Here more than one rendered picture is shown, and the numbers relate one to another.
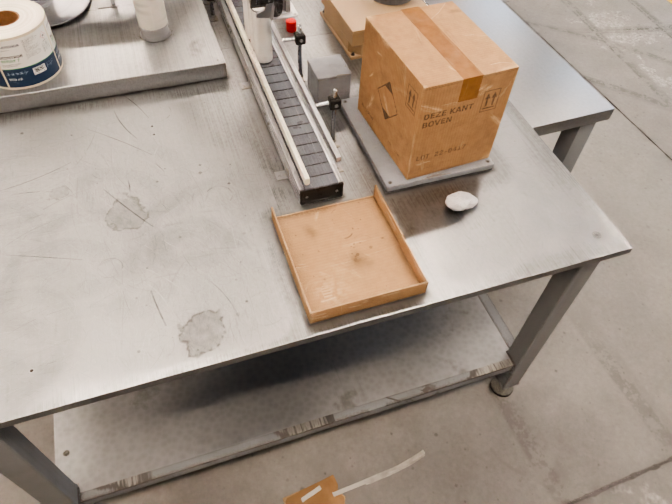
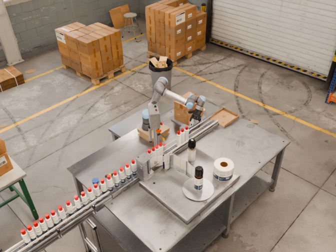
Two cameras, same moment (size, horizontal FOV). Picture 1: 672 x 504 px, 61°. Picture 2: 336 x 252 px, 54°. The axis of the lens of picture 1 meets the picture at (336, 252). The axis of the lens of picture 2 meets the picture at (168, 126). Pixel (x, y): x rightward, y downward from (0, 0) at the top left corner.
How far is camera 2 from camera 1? 426 cm
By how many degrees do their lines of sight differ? 73
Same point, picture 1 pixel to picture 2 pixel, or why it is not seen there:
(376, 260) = (222, 114)
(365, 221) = (215, 118)
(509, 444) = not seen: hidden behind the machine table
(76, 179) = (239, 153)
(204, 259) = (239, 131)
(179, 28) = (185, 158)
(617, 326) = not seen: hidden behind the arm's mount
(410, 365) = not seen: hidden behind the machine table
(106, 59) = (207, 163)
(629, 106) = (77, 136)
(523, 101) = (165, 109)
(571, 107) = (162, 104)
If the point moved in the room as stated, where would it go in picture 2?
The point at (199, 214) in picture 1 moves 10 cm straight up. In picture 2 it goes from (231, 135) to (232, 128)
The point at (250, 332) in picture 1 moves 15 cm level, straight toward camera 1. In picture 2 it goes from (245, 121) to (253, 117)
